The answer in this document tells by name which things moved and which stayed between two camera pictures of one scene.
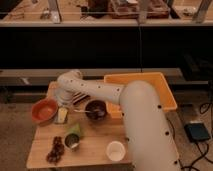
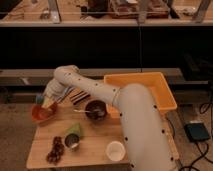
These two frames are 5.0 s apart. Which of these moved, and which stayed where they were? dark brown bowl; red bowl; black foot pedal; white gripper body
Moved: white gripper body
Stayed: red bowl; dark brown bowl; black foot pedal
